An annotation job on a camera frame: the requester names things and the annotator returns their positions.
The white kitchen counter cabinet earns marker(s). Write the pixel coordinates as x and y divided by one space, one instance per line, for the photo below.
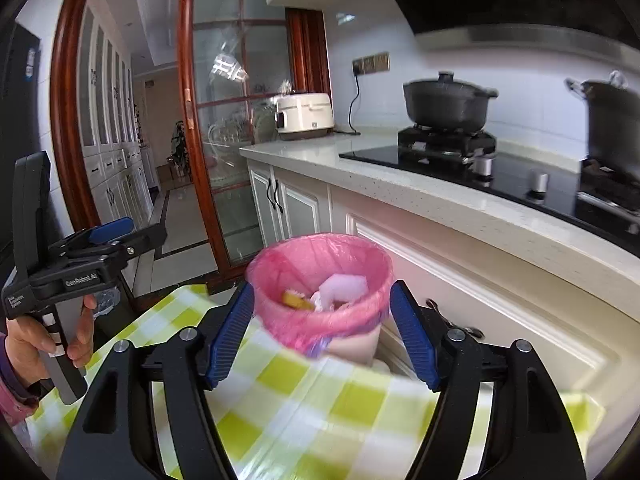
500 260

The person's left hand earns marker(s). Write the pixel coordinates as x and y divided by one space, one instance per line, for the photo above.
25 340

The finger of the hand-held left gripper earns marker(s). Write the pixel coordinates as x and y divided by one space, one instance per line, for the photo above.
112 230
145 240

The black range hood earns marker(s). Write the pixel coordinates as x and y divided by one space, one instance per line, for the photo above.
500 0

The wooden glass sliding door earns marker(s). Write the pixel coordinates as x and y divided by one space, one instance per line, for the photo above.
235 160

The wooden door frame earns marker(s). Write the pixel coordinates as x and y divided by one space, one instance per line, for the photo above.
62 85

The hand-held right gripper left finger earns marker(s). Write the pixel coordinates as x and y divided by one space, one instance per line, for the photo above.
230 330

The wall socket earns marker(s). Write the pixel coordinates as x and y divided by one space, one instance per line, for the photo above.
371 63

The green checked tablecloth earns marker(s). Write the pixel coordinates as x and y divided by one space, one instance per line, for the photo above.
310 410

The tall black pot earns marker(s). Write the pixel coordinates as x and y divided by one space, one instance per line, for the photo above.
615 120

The yellow scrap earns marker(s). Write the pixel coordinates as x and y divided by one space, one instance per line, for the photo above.
297 301

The person's left forearm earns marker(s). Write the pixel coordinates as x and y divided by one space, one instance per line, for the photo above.
12 385

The black refrigerator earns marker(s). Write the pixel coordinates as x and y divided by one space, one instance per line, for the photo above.
20 90

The bin with pink bag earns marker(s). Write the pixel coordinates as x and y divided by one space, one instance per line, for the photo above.
280 320

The white rice cooker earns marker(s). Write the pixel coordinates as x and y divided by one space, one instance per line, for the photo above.
305 115

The silver stove knob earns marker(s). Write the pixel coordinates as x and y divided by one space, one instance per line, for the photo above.
539 185
483 167

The white foam piece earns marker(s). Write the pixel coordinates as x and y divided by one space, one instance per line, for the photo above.
345 287

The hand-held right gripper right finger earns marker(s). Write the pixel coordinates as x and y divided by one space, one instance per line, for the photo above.
412 330

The wide black pot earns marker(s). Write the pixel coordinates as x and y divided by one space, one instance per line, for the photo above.
445 102

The black gas stove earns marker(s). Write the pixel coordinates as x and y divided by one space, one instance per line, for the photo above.
510 170

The white hallway wall cabinets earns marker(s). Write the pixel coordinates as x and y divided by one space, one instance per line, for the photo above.
115 160

